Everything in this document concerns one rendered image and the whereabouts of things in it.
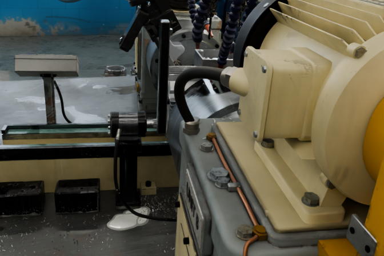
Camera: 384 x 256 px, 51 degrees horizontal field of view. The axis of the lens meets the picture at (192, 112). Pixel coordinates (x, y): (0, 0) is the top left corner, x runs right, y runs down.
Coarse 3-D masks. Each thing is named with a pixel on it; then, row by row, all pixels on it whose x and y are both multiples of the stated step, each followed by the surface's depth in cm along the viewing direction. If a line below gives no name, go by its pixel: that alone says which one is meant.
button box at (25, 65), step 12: (24, 60) 115; (36, 60) 115; (48, 60) 116; (60, 60) 116; (72, 60) 117; (24, 72) 115; (36, 72) 115; (48, 72) 116; (60, 72) 116; (72, 72) 117
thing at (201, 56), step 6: (198, 54) 102; (204, 54) 107; (210, 54) 108; (216, 54) 108; (198, 60) 102; (204, 60) 98; (210, 60) 98; (216, 60) 98; (228, 60) 99; (210, 66) 99; (216, 66) 99; (228, 66) 99
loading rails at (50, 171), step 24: (24, 144) 106; (48, 144) 101; (72, 144) 102; (96, 144) 102; (144, 144) 102; (168, 144) 103; (0, 168) 97; (24, 168) 98; (48, 168) 99; (72, 168) 100; (96, 168) 101; (144, 168) 104; (168, 168) 105; (48, 192) 102; (144, 192) 103
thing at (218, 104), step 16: (208, 80) 80; (192, 96) 78; (208, 96) 73; (224, 96) 71; (176, 112) 80; (192, 112) 73; (208, 112) 68; (224, 112) 67; (176, 128) 76; (176, 144) 74; (176, 160) 73
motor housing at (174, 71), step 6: (174, 66) 103; (180, 66) 103; (186, 66) 104; (192, 66) 104; (174, 72) 100; (180, 72) 100; (168, 78) 100; (174, 78) 99; (198, 78) 101; (168, 84) 99; (186, 84) 100; (192, 84) 100; (168, 90) 112; (168, 96) 113; (174, 102) 98; (168, 108) 113; (168, 114) 112; (168, 120) 111
